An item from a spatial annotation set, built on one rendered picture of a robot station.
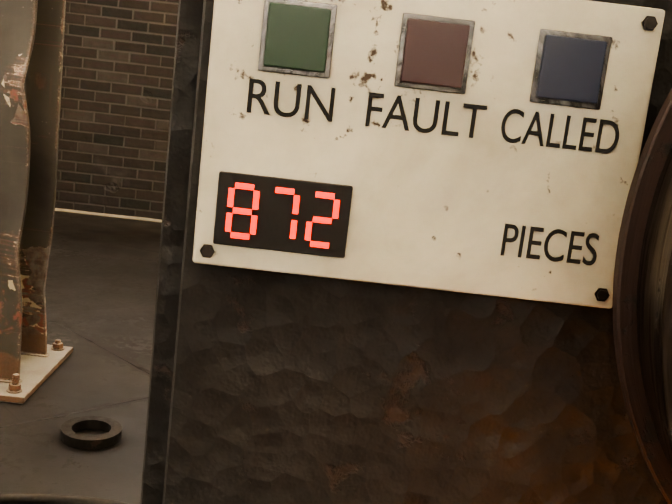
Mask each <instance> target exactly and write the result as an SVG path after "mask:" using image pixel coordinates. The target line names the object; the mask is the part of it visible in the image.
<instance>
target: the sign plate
mask: <svg viewBox="0 0 672 504"><path fill-rule="evenodd" d="M270 2H276V3H284V4H293V5H301V6H310V7H318V8H327V9H331V11H332V12H331V21H330V30H329V40H328V49H327V58H326V67H325V72H323V73H321V72H313V71H304V70H295V69H287V68H278V67H269V66H264V65H263V61H264V50H265V40H266V29H267V19H268V8H269V3H270ZM664 16H665V11H664V10H663V9H656V8H648V7H640V6H631V5H623V4H614V3H606V2H597V1H589V0H214V9H213V21H212V33H211V45H210V57H209V68H208V80H207V92H206V104H205V116H204V128H203V140H202V152H201V163H200V175H199V187H198V199H197V211H196V223H195V235H194V247H193V258H192V260H193V262H194V263H199V264H208V265H217V266H226V267H235V268H244V269H254V270H263V271H272V272H281V273H290V274H299V275H308V276H317V277H326V278H335V279H344V280H353V281H362V282H372V283H381V284H390V285H399V286H408V287H417V288H426V289H435V290H444V291H453V292H462V293H471V294H480V295H489V296H499V297H508V298H517V299H526V300H535V301H544V302H553V303H562V304H571V305H580V306H589V307H598V308H607V309H610V308H612V306H613V280H614V268H615V259H616V251H617V244H618V238H619V232H620V227H621V222H622V217H623V213H624V209H625V205H626V201H627V197H628V193H629V190H630V186H631V183H632V180H633V176H634V173H635V170H636V167H637V164H638V161H639V156H640V150H641V145H642V139H643V133H644V128H645V122H646V117H647V111H648V106H649V100H650V94H651V89H652V83H653V78H654V72H655V66H656V61H657V55H658V50H659V44H660V38H661V33H662V27H663V22H664ZM410 18H412V19H420V20H429V21H437V22H446V23H454V24H463V25H469V26H470V31H469V38H468V45H467V53H466V60H465V67H464V74H463V81H462V87H461V88H451V87H442V86H433V85H425V84H416V83H408V82H401V81H400V77H401V69H402V61H403V53H404V45H405V37H406V29H407V21H408V19H410ZM546 35H556V36H565V37H573V38H582V39H590V40H599V41H606V42H607V49H606V55H605V60H604V66H603V72H602V78H601V84H600V90H599V96H598V102H597V104H589V103H580V102H572V101H563V100H554V99H546V98H538V97H536V92H537V85H538V79H539V72H540V66H541V59H542V53H543V46H544V40H545V36H546ZM235 182H237V183H246V184H254V190H245V189H236V188H235ZM276 187H282V188H291V189H295V191H294V195H299V196H300V202H299V211H298V214H292V210H293V201H294V195H290V194H281V193H275V188H276ZM229 188H235V192H234V203H233V207H236V208H245V209H252V205H253V195H254V191H260V196H259V206H258V210H253V209H252V215H254V216H257V227H256V235H254V234H250V226H251V216H252V215H244V214H235V213H233V207H227V201H228V190H229ZM316 191H317V192H326V193H335V197H334V199H325V198H316V197H315V194H316ZM334 200H340V206H339V215H338V219H334V218H332V214H333V206H334ZM226 213H232V224H231V232H237V233H246V234H250V236H249V240H246V239H237V238H230V235H231V232H227V231H225V223H226ZM313 216H316V217H325V218H332V223H331V224H325V223H316V222H313ZM291 220H297V230H296V239H290V229H291ZM306 222H312V231H311V240H310V241H318V242H327V243H329V248H328V249H327V248H318V247H310V241H308V240H305V230H306Z"/></svg>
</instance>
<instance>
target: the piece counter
mask: <svg viewBox="0 0 672 504"><path fill-rule="evenodd" d="M235 188H236V189H245V190H254V184H246V183H237V182H235ZM235 188H229V190H228V201H227V207H233V203H234V192H235ZM294 191H295V189H291V188H282V187H276V188H275V193H281V194H290V195H294ZM259 196H260V191H254V195H253V205H252V209H253V210H258V206H259ZM315 197H316V198H325V199H334V197H335V193H326V192H317V191H316V194H315ZM299 202H300V196H299V195H294V201H293V210H292V214H298V211H299ZM339 206H340V200H334V206H333V214H332V218H334V219H338V215H339ZM252 209H245V208H236V207H233V213H235V214H244V215H252ZM332 218H325V217H316V216H313V222H316V223H325V224H331V223H332ZM231 224H232V213H226V223H225V231H227V232H231ZM256 227H257V216H254V215H252V216H251V226H250V234H254V235H256ZM296 230H297V220H291V229H290V239H296ZM311 231H312V222H306V230H305V240H308V241H310V240H311ZM250 234H246V233H237V232H231V235H230V238H237V239H246V240H249V236H250ZM310 247H318V248H327V249H328V248H329V243H327V242H318V241H310Z"/></svg>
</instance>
